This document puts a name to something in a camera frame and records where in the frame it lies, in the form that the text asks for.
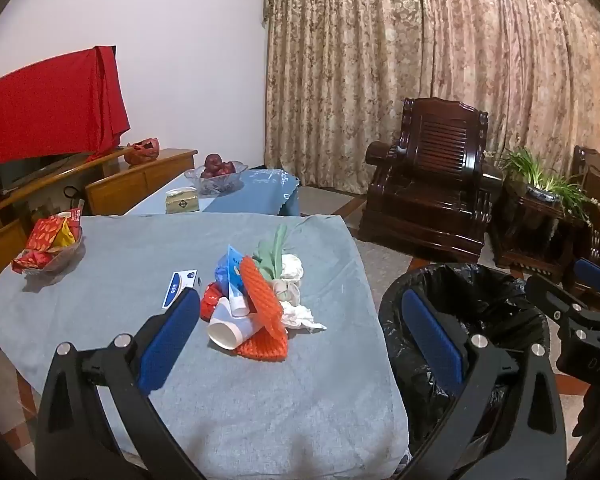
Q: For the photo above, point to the blue tablecloth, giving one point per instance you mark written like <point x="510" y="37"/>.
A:
<point x="260" y="190"/>

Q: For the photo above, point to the glass snack bowl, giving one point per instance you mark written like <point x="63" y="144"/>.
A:
<point x="62" y="260"/>

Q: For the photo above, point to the large red snack packet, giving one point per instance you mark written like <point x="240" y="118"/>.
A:
<point x="47" y="234"/>

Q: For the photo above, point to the green rubber glove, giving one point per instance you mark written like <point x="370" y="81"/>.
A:
<point x="270" y="255"/>

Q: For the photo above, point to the blue plastic bag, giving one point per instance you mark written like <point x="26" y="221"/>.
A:
<point x="221" y="270"/>

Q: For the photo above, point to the red apple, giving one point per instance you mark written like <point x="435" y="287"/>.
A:
<point x="226" y="167"/>
<point x="212" y="161"/>
<point x="207" y="173"/>

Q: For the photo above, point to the dark wooden side table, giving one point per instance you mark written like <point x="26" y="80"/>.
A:
<point x="530" y="230"/>

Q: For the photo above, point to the white plastic bag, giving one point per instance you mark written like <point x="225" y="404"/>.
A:
<point x="291" y="267"/>

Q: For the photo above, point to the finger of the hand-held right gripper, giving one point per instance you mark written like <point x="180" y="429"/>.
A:
<point x="547" y="294"/>
<point x="594" y="272"/>

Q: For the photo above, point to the small red snack packet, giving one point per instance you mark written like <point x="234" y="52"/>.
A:
<point x="30" y="260"/>

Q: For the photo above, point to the blue white toothpaste tube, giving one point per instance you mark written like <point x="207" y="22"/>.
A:
<point x="236" y="280"/>

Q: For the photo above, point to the orange foam net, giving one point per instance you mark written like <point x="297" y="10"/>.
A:
<point x="262" y="300"/>

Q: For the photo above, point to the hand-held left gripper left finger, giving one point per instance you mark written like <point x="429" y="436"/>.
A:
<point x="170" y="340"/>

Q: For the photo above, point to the wooden television cabinet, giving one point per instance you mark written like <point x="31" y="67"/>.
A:
<point x="130" y="185"/>

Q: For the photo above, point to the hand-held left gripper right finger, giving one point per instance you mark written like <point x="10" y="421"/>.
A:
<point x="432" y="335"/>

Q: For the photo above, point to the red cloth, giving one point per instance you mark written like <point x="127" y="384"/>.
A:
<point x="45" y="110"/>

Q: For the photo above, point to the television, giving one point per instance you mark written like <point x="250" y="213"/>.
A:
<point x="25" y="172"/>

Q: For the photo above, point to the tissue box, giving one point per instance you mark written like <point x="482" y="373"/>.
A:
<point x="182" y="202"/>

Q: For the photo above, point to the white paper cup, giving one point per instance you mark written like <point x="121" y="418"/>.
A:
<point x="227" y="330"/>

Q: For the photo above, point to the black-lined trash bin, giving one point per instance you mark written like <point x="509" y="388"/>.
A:
<point x="480" y="300"/>

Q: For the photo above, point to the potted green plant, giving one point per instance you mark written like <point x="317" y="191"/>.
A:
<point x="542" y="194"/>

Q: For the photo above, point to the red plastic wrapper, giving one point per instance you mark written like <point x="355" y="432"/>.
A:
<point x="210" y="302"/>

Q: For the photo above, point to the patterned beige curtain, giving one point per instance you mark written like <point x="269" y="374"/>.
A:
<point x="380" y="60"/>

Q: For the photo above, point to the yellow snack packet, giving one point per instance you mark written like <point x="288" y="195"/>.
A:
<point x="65" y="235"/>

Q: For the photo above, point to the glass fruit bowl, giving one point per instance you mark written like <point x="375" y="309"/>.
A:
<point x="220" y="184"/>

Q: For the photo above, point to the crumpled white tissue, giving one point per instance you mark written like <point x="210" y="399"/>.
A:
<point x="300" y="316"/>

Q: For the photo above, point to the blue white card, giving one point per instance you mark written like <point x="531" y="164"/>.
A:
<point x="177" y="289"/>

